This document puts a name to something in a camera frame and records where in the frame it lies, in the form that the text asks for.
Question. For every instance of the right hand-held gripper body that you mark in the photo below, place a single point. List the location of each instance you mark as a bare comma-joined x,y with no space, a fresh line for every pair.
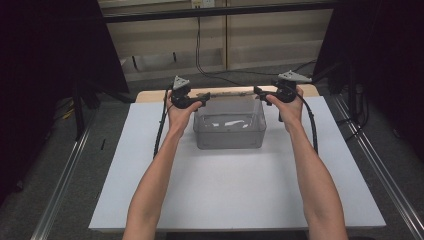
285,90

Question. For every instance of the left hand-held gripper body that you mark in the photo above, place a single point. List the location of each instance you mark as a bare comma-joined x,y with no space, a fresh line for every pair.
181,98

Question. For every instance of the clear plastic box lid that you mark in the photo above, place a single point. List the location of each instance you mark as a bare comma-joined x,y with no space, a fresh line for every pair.
233,93

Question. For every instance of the clear grey plastic box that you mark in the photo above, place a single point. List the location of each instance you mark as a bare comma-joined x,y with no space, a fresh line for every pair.
230,138

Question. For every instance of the person's left hand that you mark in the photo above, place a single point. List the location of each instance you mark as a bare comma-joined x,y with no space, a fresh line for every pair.
180,118

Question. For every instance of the person's right hand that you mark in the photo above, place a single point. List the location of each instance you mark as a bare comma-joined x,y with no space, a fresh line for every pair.
291,110

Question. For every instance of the black horizontal bar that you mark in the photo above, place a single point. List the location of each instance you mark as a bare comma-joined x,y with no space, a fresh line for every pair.
216,11

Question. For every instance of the white table mat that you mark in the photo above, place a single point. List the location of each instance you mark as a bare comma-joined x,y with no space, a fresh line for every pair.
233,186

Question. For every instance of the small black stick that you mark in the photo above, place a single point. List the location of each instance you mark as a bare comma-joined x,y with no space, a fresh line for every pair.
103,144

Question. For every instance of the black metal stand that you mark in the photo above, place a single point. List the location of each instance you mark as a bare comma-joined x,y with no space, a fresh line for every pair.
79,113

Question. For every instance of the yellow tape piece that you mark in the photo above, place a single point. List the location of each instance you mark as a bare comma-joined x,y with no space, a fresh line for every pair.
68,114

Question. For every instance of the black curtain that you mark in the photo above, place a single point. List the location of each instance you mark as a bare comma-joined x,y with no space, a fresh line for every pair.
393,50
40,66

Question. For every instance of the white wall outlet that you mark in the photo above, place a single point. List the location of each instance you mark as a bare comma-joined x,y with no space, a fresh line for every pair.
203,3

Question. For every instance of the aluminium floor rail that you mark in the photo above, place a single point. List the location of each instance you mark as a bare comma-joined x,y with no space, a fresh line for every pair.
61,186
381,166

